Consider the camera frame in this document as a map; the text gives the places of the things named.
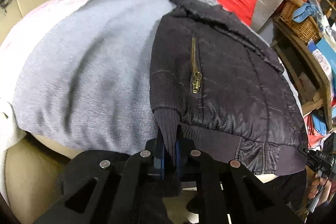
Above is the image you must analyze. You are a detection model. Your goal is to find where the right hand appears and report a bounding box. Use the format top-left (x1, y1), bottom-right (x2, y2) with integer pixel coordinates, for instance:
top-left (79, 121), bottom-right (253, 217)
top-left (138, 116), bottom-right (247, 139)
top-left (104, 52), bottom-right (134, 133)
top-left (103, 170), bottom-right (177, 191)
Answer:
top-left (307, 174), bottom-right (336, 208)

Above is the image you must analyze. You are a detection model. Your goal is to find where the light blue cloth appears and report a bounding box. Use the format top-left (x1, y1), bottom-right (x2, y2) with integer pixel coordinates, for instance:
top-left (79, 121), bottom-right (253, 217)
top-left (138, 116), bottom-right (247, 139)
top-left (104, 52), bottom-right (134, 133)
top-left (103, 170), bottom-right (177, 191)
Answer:
top-left (292, 2), bottom-right (324, 23)

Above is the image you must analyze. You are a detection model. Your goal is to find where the wicker basket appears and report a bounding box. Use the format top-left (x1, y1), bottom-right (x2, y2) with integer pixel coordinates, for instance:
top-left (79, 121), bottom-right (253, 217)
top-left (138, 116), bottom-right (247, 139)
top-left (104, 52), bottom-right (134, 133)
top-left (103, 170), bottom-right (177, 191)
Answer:
top-left (278, 0), bottom-right (322, 46)

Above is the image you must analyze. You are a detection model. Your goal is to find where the grey knit blanket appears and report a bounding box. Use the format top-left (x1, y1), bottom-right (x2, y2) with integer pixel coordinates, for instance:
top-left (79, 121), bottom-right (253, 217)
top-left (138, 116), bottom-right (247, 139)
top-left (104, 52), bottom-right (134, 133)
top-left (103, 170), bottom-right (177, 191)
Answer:
top-left (10, 0), bottom-right (302, 155)

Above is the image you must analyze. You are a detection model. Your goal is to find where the black puffer jacket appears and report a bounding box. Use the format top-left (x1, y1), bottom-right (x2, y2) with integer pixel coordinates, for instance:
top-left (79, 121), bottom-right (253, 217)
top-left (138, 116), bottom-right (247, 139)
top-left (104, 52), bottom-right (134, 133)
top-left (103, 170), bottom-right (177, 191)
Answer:
top-left (150, 0), bottom-right (307, 176)

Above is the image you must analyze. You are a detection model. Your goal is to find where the wooden shelf unit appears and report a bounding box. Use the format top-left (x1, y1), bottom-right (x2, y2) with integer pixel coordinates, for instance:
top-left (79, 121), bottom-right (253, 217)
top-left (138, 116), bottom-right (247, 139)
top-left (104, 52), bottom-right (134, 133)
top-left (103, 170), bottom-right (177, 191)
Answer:
top-left (271, 16), bottom-right (333, 130)

